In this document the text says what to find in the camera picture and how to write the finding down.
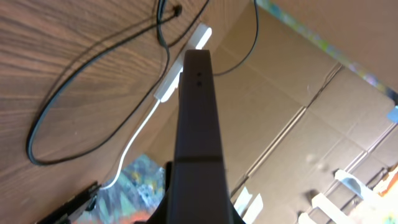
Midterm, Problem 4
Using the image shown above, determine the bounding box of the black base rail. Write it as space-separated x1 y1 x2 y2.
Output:
36 182 101 224

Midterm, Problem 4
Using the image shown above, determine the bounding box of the white power strip cord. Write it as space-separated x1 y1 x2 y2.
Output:
99 99 162 190

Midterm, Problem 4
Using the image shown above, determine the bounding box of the white power strip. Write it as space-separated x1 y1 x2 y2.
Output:
154 23 213 103

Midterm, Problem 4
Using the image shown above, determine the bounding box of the Samsung Galaxy smartphone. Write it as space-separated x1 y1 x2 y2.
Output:
167 50 233 223

